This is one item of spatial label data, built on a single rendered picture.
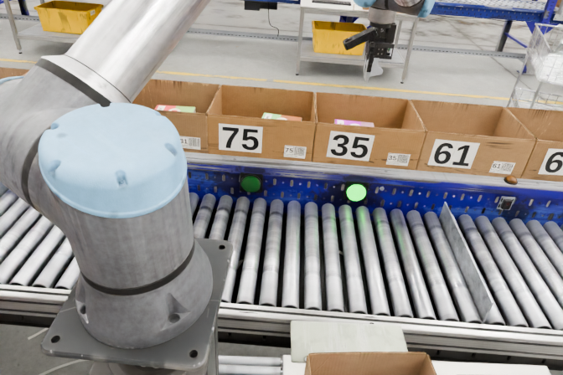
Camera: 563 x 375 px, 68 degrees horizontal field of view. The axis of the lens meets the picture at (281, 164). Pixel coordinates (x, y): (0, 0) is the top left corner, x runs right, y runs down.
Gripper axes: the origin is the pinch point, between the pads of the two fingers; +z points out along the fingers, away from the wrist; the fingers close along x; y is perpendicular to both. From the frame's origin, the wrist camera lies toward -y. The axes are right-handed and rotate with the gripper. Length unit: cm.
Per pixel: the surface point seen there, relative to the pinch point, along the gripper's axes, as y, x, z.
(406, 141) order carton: 16.5, -10.6, 18.6
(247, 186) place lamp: -40, -17, 38
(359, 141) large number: -0.2, -10.4, 20.1
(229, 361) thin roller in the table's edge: -38, -83, 43
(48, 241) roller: -100, -47, 42
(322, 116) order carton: -11.8, 18.7, 25.0
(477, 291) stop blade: 32, -57, 42
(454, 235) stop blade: 32, -34, 41
